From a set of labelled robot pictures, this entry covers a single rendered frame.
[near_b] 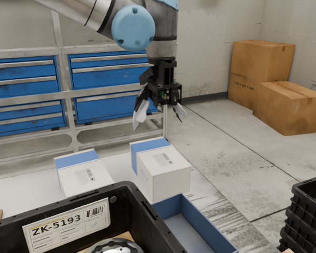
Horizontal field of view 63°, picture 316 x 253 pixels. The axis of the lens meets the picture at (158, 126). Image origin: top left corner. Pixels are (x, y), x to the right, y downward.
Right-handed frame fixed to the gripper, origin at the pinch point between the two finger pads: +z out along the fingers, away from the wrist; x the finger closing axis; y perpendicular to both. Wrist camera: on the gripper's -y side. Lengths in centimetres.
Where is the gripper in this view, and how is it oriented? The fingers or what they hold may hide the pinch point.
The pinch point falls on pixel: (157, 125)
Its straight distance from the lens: 75.2
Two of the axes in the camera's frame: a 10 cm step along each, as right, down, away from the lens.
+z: 0.0, 9.1, 4.2
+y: 4.0, 3.9, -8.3
